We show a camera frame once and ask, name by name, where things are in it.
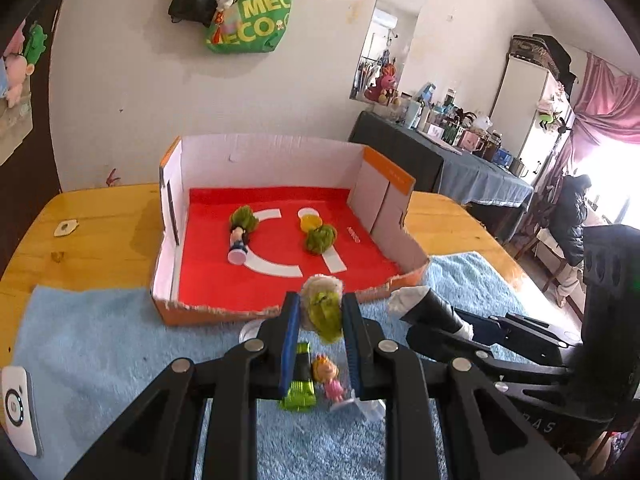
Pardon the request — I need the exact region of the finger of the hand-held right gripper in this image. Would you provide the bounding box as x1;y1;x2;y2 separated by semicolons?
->
457;310;583;348
406;325;573;391

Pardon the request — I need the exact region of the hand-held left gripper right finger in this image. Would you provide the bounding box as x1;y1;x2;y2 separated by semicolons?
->
341;292;581;480

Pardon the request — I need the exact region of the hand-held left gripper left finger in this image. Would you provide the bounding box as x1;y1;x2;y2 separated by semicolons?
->
65;292;303;480

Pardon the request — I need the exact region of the blonde doll figurine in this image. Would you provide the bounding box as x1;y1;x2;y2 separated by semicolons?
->
311;352;358;413

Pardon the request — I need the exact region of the yellow-green fuzzy toy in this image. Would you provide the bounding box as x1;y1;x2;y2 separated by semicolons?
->
299;274;346;345

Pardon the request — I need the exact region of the green foil packet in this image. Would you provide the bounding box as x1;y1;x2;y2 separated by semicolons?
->
280;341;318;412

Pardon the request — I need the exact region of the black and white cloth bundle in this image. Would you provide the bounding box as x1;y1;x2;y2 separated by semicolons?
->
387;286;473;343

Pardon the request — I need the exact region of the clear plastic box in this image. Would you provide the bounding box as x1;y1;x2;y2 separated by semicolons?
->
357;397;388;423

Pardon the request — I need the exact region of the orange cardboard box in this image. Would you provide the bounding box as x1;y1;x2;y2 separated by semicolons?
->
149;135;431;327

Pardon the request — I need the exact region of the black-haired doll figurine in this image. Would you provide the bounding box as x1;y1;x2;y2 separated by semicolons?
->
226;225;251;266

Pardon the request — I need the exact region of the chair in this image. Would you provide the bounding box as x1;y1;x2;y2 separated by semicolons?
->
517;227;571;291

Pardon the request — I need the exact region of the side table with dark cloth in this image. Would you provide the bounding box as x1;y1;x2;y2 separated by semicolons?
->
349;110;535;231

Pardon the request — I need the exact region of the blue fluffy towel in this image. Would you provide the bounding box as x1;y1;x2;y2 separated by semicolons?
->
12;252;566;480

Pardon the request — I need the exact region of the small hanging plush toy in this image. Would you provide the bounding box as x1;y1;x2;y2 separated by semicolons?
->
536;97;573;135

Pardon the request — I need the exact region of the row of bottles and boxes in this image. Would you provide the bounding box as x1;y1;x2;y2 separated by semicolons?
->
372;82;531;178

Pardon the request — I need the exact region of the pink curtain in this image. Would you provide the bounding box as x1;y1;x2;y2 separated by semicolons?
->
550;52;640;191

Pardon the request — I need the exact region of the white refrigerator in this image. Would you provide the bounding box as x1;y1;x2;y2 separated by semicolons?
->
487;55;561;181

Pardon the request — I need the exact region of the pink rabbit plush toy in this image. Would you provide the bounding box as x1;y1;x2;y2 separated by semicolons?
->
364;62;401;106

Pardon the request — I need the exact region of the dark suitcase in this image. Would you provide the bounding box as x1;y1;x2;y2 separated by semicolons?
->
507;34;576;81

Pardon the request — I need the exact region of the white electronic device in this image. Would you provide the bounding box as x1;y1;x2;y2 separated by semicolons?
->
0;366;45;458

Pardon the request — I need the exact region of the green shopping bag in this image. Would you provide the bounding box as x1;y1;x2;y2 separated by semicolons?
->
205;0;298;56

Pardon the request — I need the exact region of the red tassel ornament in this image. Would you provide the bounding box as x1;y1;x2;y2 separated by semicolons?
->
212;10;231;46

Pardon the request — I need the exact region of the clear plastic pouch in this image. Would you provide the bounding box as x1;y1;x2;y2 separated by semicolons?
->
0;105;35;166

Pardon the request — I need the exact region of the green plush toy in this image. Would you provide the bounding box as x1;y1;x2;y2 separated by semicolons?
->
25;22;48;61

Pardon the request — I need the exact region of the wall mirror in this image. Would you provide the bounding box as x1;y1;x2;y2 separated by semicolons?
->
349;0;427;103

